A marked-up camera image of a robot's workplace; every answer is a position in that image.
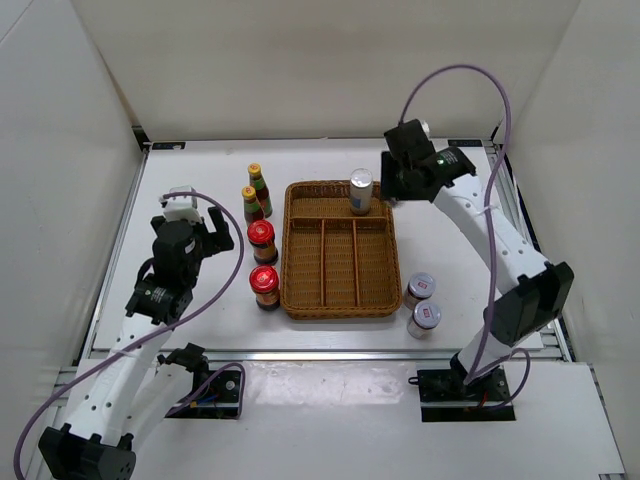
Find blue-label pellet jar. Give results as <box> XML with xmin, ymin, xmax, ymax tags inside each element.
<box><xmin>349</xmin><ymin>168</ymin><xmax>373</xmax><ymax>215</ymax></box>

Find white-lid spice jar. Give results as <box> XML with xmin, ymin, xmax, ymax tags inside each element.
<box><xmin>403</xmin><ymin>272</ymin><xmax>436</xmax><ymax>310</ymax></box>
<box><xmin>407</xmin><ymin>300</ymin><xmax>442</xmax><ymax>339</ymax></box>

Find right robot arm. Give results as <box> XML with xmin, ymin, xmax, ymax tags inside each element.
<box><xmin>380</xmin><ymin>147</ymin><xmax>574</xmax><ymax>400</ymax></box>

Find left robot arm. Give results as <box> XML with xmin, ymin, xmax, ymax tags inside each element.
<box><xmin>38</xmin><ymin>197</ymin><xmax>244</xmax><ymax>479</ymax></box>

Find near yellow-cap sauce bottle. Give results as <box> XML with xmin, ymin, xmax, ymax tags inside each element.
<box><xmin>242</xmin><ymin>185</ymin><xmax>265</xmax><ymax>225</ymax></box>

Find yellow-cap sauce bottle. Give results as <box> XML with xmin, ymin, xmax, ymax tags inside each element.
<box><xmin>242</xmin><ymin>185</ymin><xmax>265</xmax><ymax>225</ymax></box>
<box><xmin>248</xmin><ymin>163</ymin><xmax>273</xmax><ymax>218</ymax></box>

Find far red-lid chili jar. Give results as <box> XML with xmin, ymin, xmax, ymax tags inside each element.
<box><xmin>247</xmin><ymin>220</ymin><xmax>279</xmax><ymax>265</ymax></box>

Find red-lid chili jar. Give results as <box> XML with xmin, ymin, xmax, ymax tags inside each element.
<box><xmin>247</xmin><ymin>220</ymin><xmax>279</xmax><ymax>265</ymax></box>
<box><xmin>249</xmin><ymin>265</ymin><xmax>280</xmax><ymax>311</ymax></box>

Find far yellow-cap sauce bottle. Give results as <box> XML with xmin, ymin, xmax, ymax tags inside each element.
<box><xmin>248</xmin><ymin>163</ymin><xmax>273</xmax><ymax>218</ymax></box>

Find near red-lid chili jar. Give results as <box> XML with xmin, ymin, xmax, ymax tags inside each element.
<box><xmin>249</xmin><ymin>265</ymin><xmax>280</xmax><ymax>311</ymax></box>

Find wicker basket tray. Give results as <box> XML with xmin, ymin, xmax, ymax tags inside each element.
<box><xmin>280</xmin><ymin>180</ymin><xmax>403</xmax><ymax>321</ymax></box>

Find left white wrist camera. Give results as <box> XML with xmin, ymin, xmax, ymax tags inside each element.
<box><xmin>159</xmin><ymin>195</ymin><xmax>203</xmax><ymax>224</ymax></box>

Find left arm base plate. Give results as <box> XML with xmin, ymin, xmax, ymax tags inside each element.
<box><xmin>165</xmin><ymin>362</ymin><xmax>246</xmax><ymax>420</ymax></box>

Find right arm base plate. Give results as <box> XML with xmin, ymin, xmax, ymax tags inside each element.
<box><xmin>408</xmin><ymin>367</ymin><xmax>516</xmax><ymax>423</ymax></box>

